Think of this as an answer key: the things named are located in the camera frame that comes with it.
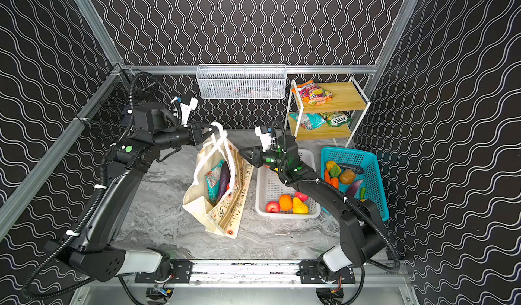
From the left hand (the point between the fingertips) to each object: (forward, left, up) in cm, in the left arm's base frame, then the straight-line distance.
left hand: (218, 126), depth 63 cm
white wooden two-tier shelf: (+23, -39, -11) cm, 46 cm away
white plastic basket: (+4, -16, -43) cm, 46 cm away
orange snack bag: (+29, -32, -7) cm, 44 cm away
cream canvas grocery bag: (-17, 0, -28) cm, 33 cm away
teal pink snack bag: (-3, +7, -27) cm, 29 cm away
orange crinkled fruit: (-6, -23, -38) cm, 45 cm away
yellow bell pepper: (+16, -45, -39) cm, 62 cm away
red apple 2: (-8, -17, -38) cm, 43 cm away
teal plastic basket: (+7, -63, -38) cm, 74 cm away
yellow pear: (-8, -28, -38) cm, 48 cm away
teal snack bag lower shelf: (+31, -35, -25) cm, 53 cm away
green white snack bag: (+33, -48, -24) cm, 63 cm away
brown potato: (+9, -53, -40) cm, 67 cm away
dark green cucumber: (+15, -58, -41) cm, 72 cm away
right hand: (+2, -5, -15) cm, 16 cm away
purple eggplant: (-1, +3, -30) cm, 30 cm away
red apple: (-3, -30, -38) cm, 49 cm away
